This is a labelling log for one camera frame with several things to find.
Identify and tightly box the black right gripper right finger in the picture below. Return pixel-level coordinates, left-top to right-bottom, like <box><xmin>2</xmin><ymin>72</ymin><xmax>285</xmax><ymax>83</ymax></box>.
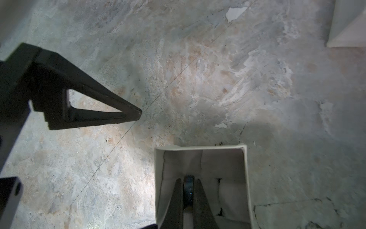
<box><xmin>193</xmin><ymin>179</ymin><xmax>219</xmax><ymax>229</ymax></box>

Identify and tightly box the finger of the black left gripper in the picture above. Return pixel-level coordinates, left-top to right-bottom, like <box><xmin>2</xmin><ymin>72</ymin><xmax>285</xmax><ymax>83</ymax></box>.
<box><xmin>1</xmin><ymin>177</ymin><xmax>23</xmax><ymax>229</ymax></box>

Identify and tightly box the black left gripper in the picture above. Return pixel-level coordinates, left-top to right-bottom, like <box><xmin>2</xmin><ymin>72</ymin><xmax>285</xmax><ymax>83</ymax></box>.
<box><xmin>1</xmin><ymin>43</ymin><xmax>142</xmax><ymax>169</ymax></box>

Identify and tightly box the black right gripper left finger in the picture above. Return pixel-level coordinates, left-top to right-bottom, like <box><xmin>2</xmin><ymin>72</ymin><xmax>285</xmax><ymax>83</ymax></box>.
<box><xmin>160</xmin><ymin>178</ymin><xmax>184</xmax><ymax>229</ymax></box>

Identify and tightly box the dark blue band ring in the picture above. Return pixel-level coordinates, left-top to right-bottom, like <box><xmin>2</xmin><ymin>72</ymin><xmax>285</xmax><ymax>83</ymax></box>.
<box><xmin>182</xmin><ymin>175</ymin><xmax>195</xmax><ymax>208</ymax></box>

